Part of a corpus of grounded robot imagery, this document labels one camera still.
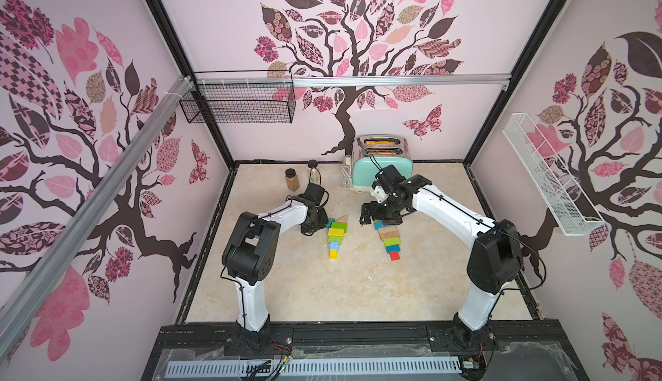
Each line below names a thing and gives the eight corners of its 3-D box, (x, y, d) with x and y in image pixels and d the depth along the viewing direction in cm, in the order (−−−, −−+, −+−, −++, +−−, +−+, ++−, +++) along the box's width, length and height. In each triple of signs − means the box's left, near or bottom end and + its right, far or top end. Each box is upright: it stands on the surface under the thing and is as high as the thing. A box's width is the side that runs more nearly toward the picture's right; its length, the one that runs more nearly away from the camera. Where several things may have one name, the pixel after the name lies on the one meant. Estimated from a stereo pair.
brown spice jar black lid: (286, 187, 113) (282, 172, 106) (293, 181, 115) (290, 166, 108) (294, 193, 111) (291, 178, 104) (301, 187, 113) (299, 172, 106)
